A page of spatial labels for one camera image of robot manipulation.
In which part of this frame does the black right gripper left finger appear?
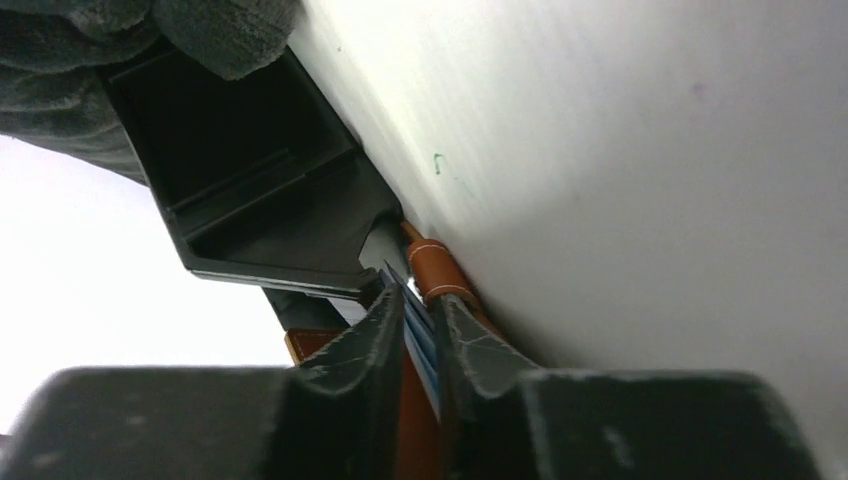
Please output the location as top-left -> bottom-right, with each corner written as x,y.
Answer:
1,286 -> 404,479

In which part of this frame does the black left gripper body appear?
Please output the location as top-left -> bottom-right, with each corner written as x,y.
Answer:
263,221 -> 411,331

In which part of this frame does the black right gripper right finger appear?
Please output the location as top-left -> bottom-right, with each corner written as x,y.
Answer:
433,295 -> 821,479

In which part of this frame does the brown leather card holder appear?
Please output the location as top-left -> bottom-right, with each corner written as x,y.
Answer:
266,226 -> 533,479

